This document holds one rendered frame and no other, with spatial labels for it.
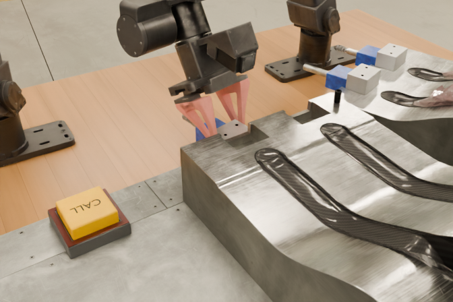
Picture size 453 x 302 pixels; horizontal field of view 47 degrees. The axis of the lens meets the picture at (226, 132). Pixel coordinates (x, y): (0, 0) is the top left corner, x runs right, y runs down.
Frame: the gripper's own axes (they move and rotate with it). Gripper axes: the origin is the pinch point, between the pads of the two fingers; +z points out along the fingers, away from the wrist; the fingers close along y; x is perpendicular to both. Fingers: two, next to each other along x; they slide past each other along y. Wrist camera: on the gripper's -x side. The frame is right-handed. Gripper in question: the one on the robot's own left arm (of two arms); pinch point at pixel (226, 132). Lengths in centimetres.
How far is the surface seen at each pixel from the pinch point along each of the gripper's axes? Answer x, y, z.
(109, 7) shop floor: 270, 131, -52
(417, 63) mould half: -7.5, 39.4, 3.3
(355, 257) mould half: -30.3, -12.3, 8.8
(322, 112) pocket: -10.3, 9.7, 1.5
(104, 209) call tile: -1.0, -22.0, 1.3
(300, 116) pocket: -7.6, 8.1, 1.3
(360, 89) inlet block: -7.4, 22.8, 2.2
